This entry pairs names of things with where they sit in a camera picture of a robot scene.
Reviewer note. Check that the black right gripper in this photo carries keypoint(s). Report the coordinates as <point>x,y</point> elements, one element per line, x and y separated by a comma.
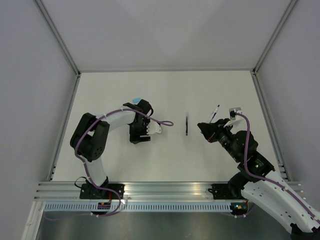
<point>209,130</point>

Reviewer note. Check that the aluminium mounting rail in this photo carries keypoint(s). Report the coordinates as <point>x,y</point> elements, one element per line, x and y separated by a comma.
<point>131,191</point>

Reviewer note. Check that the left aluminium frame post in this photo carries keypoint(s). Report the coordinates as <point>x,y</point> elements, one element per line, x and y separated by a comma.
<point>56,35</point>

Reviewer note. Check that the white slotted cable duct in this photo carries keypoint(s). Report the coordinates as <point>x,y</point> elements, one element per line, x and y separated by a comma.
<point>87,206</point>

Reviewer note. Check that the aluminium frame post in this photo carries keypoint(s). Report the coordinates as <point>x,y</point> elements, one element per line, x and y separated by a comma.
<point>56,35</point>
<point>275,34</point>

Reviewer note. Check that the right aluminium frame post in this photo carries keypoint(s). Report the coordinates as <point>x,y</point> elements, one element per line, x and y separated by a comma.
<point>275,34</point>

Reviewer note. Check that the white marker pen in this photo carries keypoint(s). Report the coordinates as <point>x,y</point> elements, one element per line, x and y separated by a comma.
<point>213,114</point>

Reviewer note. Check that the light blue pen cap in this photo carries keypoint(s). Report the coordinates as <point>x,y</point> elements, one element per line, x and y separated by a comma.
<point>136,100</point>

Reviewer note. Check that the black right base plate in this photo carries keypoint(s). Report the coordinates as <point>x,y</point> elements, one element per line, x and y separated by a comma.
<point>226,191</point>

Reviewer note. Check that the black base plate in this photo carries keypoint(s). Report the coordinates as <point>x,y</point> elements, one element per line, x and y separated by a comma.
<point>89,192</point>
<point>226,191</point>

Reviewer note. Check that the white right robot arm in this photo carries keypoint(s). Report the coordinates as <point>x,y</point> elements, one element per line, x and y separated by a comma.
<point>258,182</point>

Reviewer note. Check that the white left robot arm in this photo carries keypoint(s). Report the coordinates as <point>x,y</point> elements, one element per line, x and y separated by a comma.
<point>90,136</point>

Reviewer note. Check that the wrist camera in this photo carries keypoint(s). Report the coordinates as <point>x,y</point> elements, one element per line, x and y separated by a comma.
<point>234,118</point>
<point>153,128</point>

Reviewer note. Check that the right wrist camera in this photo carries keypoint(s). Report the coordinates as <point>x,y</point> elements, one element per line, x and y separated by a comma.
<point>234,118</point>

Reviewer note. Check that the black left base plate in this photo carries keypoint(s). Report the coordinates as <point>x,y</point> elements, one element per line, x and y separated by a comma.
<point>89,192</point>

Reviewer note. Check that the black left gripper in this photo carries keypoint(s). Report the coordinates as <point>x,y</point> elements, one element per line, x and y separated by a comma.
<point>135,138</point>

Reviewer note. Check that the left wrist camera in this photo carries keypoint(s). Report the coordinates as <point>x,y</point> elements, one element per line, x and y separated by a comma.
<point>153,128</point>

